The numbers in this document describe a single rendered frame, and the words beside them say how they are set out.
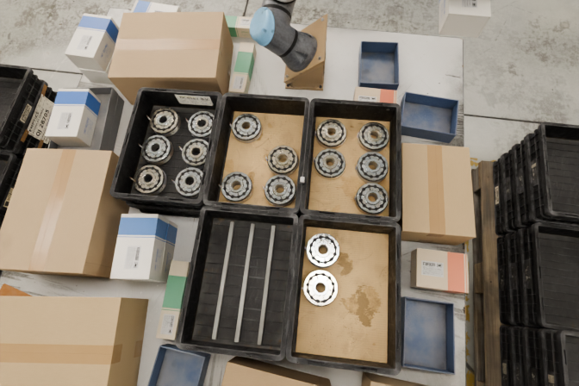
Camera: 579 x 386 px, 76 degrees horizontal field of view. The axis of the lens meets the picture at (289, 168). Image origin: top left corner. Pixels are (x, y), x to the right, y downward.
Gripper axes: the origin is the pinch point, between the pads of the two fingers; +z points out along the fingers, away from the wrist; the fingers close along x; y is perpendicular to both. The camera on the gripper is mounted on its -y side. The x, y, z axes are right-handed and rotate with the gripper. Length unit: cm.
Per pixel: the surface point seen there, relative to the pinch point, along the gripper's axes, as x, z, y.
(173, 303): -79, 34, 102
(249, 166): -62, 28, 55
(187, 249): -81, 40, 84
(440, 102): 4.7, 36.9, 15.6
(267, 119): -59, 28, 36
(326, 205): -34, 27, 65
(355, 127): -27, 28, 35
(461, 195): 8, 24, 56
